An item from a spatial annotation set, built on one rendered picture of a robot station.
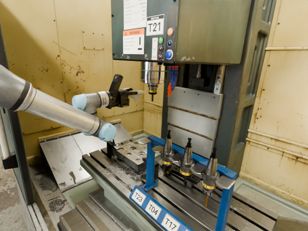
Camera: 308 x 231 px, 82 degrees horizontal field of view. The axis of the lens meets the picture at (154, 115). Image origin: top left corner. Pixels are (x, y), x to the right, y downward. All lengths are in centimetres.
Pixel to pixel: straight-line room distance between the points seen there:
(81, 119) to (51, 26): 128
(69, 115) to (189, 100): 100
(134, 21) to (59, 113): 52
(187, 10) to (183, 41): 11
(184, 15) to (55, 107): 55
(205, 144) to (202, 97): 37
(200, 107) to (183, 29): 78
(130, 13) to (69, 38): 106
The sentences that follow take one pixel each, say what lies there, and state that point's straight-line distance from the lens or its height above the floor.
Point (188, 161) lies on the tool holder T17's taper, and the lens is 77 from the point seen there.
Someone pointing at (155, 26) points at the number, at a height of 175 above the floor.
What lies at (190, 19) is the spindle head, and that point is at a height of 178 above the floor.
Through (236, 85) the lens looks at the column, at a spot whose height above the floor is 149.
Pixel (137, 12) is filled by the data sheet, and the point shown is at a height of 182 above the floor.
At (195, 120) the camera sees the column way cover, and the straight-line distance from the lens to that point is 146.
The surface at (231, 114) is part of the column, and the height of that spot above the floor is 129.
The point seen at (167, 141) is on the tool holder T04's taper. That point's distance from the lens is 81.
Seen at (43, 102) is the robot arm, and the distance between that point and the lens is 64.
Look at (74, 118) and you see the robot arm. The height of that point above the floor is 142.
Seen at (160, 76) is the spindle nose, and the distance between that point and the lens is 102.
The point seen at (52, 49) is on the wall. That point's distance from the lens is 185.
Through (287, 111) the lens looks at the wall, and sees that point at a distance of 163.
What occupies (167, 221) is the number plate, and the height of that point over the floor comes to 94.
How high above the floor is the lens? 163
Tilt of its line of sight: 17 degrees down
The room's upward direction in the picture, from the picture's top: 2 degrees clockwise
